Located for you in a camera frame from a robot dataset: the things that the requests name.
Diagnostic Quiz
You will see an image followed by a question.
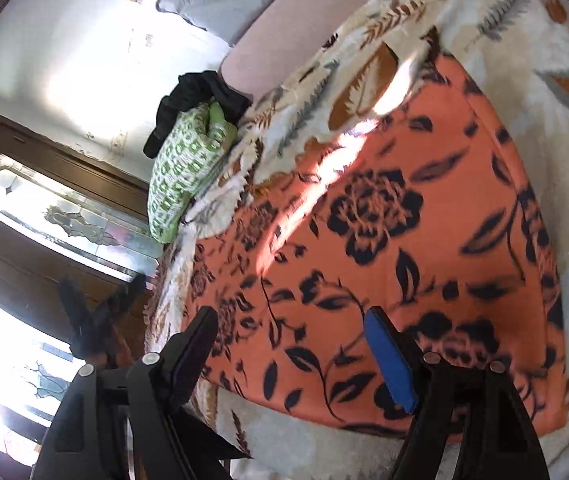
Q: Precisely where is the orange floral garment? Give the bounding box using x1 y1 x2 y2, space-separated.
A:
186 54 566 434

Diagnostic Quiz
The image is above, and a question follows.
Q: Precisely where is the stained glass wooden door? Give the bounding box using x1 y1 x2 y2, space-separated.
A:
0 102 163 470

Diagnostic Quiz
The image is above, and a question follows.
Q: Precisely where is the green patterned pillow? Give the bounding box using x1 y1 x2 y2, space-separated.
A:
148 101 238 244

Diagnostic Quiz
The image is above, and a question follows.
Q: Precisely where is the black cloth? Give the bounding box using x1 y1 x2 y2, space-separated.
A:
142 70 252 159

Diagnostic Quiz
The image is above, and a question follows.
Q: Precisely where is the cream leaf-pattern blanket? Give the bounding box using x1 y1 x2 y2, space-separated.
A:
146 0 569 479

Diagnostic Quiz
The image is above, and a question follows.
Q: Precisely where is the pink bed headboard cushion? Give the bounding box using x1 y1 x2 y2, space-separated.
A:
219 0 369 100

